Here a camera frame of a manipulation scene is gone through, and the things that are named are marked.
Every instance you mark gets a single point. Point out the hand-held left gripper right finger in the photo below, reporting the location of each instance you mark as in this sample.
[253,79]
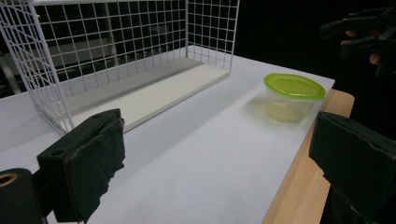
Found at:
[355,161]

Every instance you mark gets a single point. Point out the clear container with green lid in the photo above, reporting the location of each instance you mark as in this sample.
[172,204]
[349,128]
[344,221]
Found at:
[291,96]

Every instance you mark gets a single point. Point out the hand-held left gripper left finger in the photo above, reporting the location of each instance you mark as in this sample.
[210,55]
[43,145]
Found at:
[81,161]

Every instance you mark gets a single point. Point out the white table mat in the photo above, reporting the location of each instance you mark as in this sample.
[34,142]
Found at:
[193,146]

